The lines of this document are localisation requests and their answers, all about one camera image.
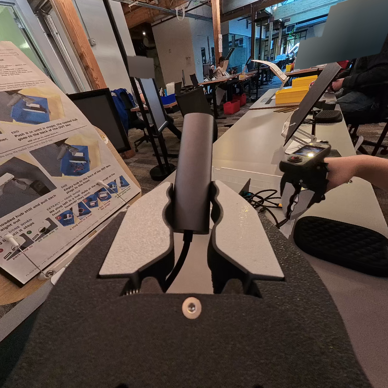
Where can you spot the small yellow bin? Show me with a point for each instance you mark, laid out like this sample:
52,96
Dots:
291,95
303,81

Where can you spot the white tilted board stand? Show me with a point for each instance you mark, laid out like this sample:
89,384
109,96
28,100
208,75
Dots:
298,139

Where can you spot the brown wooden desk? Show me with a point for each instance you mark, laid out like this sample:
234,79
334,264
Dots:
171,104

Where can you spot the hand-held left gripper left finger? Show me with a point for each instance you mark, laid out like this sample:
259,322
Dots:
139,239

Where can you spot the person's right forearm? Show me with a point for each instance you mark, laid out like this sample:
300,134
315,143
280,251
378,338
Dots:
357,169

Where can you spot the blue storage bin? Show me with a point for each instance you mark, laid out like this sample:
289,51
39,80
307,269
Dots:
168,100

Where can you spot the printed instruction sheet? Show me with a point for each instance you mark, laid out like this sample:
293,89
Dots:
45,136

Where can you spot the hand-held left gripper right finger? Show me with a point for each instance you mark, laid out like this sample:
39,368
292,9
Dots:
245,242

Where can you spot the wooden post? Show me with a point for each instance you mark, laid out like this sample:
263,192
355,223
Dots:
78,45
216,30

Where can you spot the grey metal usb hub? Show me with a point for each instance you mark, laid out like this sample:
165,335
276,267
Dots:
194,166

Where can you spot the blue jacket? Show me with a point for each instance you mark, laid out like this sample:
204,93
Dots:
121,100

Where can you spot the red storage bin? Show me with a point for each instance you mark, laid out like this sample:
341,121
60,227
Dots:
232,106

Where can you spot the wooden sheet board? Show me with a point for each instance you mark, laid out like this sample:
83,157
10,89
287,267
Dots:
12,291

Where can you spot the thin black bin divider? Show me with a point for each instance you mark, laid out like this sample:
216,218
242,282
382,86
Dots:
246,188

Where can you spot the black tilted board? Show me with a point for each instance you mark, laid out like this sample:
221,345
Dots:
312,100

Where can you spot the curved white sheet board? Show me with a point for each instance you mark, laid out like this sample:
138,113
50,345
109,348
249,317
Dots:
272,66

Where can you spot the black office chair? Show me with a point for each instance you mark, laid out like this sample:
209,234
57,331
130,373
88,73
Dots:
382,136
194,100

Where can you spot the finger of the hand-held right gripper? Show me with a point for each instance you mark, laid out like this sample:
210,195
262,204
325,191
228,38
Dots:
303,201
287,194

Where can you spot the clear plastic bin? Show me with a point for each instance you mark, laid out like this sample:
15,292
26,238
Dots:
257,177

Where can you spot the black computer monitor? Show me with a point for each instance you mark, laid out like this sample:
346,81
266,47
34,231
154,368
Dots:
100,118

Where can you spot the black mesh wrist pad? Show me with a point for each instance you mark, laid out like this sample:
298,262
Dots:
329,116
339,242

